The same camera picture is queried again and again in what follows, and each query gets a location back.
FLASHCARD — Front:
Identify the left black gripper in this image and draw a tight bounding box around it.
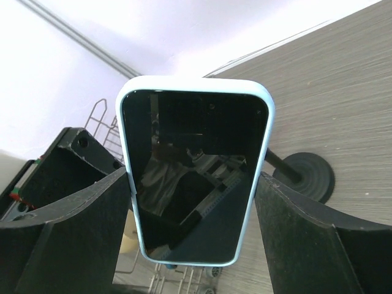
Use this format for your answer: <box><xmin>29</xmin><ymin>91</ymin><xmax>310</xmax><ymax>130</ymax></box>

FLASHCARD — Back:
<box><xmin>1</xmin><ymin>127</ymin><xmax>123</xmax><ymax>221</ymax></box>

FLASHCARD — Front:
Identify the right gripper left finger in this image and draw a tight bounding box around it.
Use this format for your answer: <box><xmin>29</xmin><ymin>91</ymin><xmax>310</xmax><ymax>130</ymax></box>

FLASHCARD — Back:
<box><xmin>1</xmin><ymin>168</ymin><xmax>130</xmax><ymax>293</ymax></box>

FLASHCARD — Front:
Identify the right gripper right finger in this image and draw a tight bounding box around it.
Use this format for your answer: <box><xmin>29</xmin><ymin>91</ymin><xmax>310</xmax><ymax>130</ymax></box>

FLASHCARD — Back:
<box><xmin>254</xmin><ymin>173</ymin><xmax>391</xmax><ymax>293</ymax></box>

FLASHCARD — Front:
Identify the black phone stand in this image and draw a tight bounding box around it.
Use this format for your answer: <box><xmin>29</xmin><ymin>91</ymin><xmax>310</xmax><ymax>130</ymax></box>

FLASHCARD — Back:
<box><xmin>265</xmin><ymin>150</ymin><xmax>335</xmax><ymax>204</ymax></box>

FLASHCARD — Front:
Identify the phone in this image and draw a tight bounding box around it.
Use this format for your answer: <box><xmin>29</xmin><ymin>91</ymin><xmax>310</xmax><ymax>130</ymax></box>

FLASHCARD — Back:
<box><xmin>116</xmin><ymin>75</ymin><xmax>275</xmax><ymax>266</ymax></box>

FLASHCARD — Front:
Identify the grey wire dish rack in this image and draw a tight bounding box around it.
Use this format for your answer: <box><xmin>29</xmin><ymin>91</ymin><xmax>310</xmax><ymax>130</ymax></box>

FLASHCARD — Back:
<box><xmin>84</xmin><ymin>97</ymin><xmax>224</xmax><ymax>294</ymax></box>

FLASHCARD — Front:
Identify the aluminium frame rail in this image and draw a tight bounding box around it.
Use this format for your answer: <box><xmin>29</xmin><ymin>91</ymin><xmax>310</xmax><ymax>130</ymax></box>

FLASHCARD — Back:
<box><xmin>18</xmin><ymin>0</ymin><xmax>141</xmax><ymax>79</ymax></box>

